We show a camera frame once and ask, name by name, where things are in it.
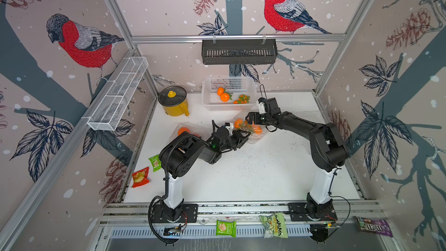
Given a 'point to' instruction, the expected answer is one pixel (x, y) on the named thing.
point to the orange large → (182, 129)
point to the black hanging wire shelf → (239, 52)
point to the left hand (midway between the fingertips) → (253, 133)
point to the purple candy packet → (379, 226)
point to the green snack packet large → (274, 225)
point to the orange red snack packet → (140, 178)
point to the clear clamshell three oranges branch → (253, 137)
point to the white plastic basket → (237, 86)
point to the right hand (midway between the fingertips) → (253, 116)
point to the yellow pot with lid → (173, 100)
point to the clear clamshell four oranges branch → (310, 115)
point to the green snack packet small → (226, 228)
